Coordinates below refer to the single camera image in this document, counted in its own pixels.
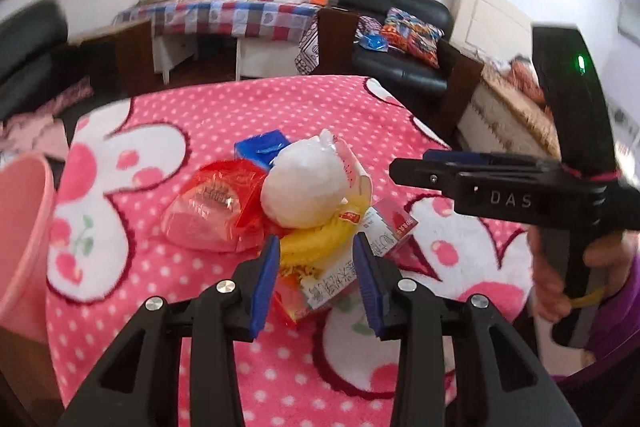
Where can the orange pink cloth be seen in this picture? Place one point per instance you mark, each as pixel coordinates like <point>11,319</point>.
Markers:
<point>527,79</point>

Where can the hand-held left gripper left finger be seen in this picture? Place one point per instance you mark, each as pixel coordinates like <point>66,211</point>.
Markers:
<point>262,292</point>

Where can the blue tissue pack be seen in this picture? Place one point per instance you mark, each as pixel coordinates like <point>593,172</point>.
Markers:
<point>260,147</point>

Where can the pink white paper carton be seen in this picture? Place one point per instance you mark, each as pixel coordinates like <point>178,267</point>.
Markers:
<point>357,177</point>

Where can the pink polka dot blanket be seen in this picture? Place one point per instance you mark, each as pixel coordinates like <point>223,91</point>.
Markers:
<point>300,107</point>

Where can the pink plastic bin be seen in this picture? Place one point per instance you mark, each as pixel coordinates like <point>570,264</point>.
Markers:
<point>20,232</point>

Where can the pink clothes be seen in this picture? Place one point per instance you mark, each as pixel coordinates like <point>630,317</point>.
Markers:
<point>35,127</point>

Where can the beige quilted bedspread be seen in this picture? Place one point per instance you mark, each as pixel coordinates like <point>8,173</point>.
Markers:
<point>505,112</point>

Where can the white plastic bag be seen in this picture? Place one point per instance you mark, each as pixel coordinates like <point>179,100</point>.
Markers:
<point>300,187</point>

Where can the person's right hand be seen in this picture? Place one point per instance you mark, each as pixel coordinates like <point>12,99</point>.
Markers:
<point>547,277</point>

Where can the hanging checked cloth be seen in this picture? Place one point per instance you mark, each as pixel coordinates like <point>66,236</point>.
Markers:
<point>307,47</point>

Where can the yellow snack packet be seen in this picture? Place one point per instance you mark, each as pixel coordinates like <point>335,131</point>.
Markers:
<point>310,242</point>

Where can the blue plastic bag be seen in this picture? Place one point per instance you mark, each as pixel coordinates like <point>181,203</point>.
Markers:
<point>372,43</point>

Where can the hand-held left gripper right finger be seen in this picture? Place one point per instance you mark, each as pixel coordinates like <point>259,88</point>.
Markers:
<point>367,287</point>

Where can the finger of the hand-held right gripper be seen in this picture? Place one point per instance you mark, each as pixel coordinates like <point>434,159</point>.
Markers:
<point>425,177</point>
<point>475,159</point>

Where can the patterned cloth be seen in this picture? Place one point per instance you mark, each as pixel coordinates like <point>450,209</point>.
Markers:
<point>370,26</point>

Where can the colourful cushion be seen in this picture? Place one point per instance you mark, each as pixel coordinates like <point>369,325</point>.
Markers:
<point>412,37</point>

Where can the white headboard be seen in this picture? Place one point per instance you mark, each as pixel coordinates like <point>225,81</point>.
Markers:
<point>495,17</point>

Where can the red pink transparent packet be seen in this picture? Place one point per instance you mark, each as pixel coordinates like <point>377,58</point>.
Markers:
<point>215,207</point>

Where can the checked tablecloth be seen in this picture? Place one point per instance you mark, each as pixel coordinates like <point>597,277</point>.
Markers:
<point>225,14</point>

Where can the red foil wrapper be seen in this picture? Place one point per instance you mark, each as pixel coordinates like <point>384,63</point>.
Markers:
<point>287,304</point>

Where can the red white medicine box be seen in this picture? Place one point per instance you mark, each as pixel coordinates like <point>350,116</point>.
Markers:
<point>395,219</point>

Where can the black leather armchair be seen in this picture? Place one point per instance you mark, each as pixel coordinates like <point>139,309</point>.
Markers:
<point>400,72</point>
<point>30,47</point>

